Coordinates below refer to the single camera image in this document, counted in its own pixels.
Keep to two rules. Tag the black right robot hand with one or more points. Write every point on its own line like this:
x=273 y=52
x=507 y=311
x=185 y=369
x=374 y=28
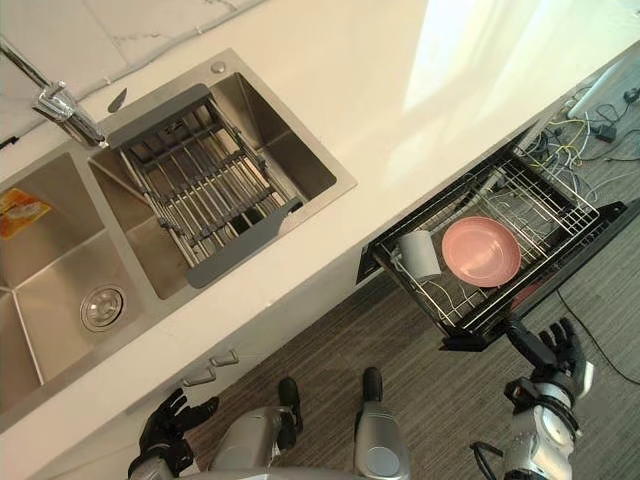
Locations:
x=555 y=360

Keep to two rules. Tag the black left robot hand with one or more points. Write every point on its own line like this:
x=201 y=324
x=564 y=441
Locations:
x=170 y=430

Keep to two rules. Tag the black dishwasher drawer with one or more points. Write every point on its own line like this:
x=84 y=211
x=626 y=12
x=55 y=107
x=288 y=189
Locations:
x=480 y=332

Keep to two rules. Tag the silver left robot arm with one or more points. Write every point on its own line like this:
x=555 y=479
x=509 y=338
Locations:
x=150 y=467

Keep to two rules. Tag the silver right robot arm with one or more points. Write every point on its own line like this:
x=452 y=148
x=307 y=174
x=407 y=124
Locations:
x=542 y=440

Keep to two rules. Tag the round steel sink drain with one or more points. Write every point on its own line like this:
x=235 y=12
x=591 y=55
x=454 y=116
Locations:
x=103 y=306

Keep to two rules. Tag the white cup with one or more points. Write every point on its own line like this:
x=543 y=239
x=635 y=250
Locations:
x=417 y=252

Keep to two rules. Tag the grey sink drying rack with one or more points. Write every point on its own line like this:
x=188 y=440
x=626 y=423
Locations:
x=210 y=185

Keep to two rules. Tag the stainless steel double sink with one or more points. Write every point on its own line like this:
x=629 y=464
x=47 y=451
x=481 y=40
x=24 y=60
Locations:
x=280 y=135

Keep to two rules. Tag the dark grey oval sink cover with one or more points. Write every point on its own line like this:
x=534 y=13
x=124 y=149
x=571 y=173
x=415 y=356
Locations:
x=118 y=100

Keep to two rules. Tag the round steel sink button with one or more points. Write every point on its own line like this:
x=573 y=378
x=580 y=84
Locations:
x=218 y=66

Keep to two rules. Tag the silver left robot leg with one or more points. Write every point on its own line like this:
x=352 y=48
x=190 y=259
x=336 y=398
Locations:
x=255 y=435

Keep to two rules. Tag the silver robot leg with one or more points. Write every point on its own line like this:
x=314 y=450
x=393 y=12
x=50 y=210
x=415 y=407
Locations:
x=255 y=435
x=377 y=440

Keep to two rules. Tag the pink plate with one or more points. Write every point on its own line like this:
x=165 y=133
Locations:
x=480 y=252

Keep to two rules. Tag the silver right robot leg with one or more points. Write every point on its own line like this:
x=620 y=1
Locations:
x=377 y=440

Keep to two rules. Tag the black power adapter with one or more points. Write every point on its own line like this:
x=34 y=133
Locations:
x=606 y=133

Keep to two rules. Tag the yellow orange packet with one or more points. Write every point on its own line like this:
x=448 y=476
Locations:
x=20 y=212

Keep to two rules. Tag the white table leg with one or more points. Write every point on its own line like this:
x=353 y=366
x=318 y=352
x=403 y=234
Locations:
x=597 y=87

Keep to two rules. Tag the chrome kitchen faucet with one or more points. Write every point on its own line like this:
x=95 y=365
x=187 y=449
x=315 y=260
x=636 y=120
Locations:
x=62 y=107

